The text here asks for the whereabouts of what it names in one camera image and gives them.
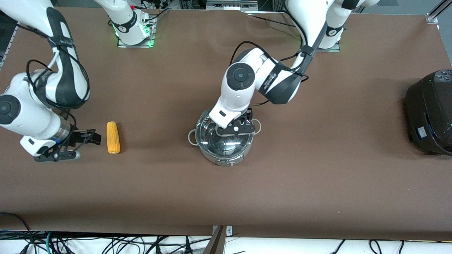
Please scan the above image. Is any black table cable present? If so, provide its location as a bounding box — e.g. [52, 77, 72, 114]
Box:
[247, 14, 297, 27]

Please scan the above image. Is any black base cable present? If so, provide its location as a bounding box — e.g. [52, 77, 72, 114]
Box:
[143, 7, 172, 22]

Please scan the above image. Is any grey device box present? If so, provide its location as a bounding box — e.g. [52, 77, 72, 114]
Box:
[206, 0, 258, 11]

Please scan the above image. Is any silver table edge bracket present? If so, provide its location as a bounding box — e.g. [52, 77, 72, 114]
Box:
[212, 225, 233, 236]

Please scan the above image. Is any aluminium table rail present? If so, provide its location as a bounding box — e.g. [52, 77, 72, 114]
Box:
[0, 21, 19, 71]

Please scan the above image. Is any glass pot lid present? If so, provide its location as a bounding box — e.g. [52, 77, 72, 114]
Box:
[195, 109, 255, 157]

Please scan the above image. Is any aluminium frame profile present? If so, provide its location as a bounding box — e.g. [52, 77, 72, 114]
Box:
[426, 0, 452, 24]

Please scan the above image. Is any black rice cooker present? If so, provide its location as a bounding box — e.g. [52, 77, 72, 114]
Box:
[405, 69, 452, 156]

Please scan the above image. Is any yellow corn cob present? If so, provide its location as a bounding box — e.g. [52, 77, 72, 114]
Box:
[107, 121, 121, 154]

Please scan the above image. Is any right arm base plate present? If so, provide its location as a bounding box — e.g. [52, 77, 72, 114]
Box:
[117, 16, 156, 48]

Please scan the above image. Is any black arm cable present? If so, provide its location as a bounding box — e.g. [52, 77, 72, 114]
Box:
[16, 21, 91, 110]
[229, 11, 310, 107]

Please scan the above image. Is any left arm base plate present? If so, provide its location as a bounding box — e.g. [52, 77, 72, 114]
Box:
[316, 42, 341, 53]

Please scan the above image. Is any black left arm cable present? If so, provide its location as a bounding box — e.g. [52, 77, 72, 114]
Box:
[229, 11, 310, 107]

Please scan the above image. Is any dark slanted pole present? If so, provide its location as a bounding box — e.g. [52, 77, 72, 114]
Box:
[203, 226, 226, 254]

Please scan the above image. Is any steel pot with handles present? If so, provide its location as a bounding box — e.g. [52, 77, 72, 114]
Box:
[188, 108, 262, 167]

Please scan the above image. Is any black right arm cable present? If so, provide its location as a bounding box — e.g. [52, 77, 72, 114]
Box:
[16, 21, 91, 110]

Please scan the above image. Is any brown table cover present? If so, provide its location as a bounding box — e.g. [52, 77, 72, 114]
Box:
[0, 6, 452, 241]

